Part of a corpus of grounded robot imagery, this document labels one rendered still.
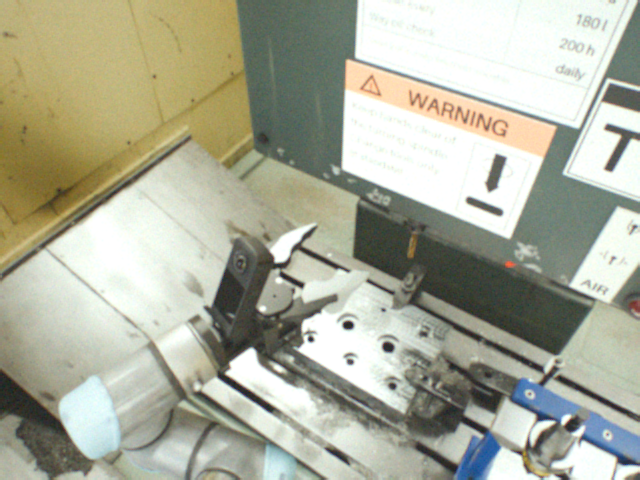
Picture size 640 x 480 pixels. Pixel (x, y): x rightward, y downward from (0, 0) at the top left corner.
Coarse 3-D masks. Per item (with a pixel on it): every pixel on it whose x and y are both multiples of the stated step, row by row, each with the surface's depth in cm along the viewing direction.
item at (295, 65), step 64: (256, 0) 39; (320, 0) 35; (256, 64) 43; (320, 64) 39; (256, 128) 48; (320, 128) 44; (576, 128) 31; (384, 192) 44; (576, 192) 34; (512, 256) 41; (576, 256) 37
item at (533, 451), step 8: (544, 424) 70; (536, 432) 69; (528, 440) 69; (536, 440) 68; (528, 448) 70; (536, 448) 68; (576, 448) 68; (528, 456) 69; (536, 456) 67; (544, 456) 67; (576, 456) 67; (544, 464) 69; (552, 464) 66; (560, 464) 66; (568, 464) 66; (552, 472) 68; (560, 472) 68
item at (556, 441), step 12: (564, 420) 63; (540, 432) 69; (552, 432) 65; (564, 432) 63; (576, 432) 62; (540, 444) 68; (552, 444) 65; (564, 444) 64; (552, 456) 66; (564, 456) 66
